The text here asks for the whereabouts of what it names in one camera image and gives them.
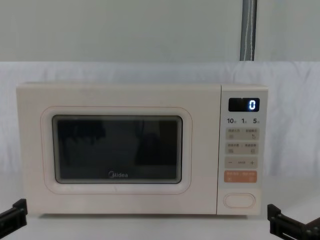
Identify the white curtain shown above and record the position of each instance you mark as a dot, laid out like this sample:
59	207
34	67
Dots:
112	27
287	27

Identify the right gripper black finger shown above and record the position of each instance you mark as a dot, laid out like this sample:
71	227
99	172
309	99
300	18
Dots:
275	218

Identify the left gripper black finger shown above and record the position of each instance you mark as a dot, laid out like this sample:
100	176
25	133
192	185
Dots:
19	212

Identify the grey striped post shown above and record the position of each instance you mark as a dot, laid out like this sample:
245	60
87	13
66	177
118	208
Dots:
248	30

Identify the cream microwave oven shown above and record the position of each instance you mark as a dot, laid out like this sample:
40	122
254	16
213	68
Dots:
120	97

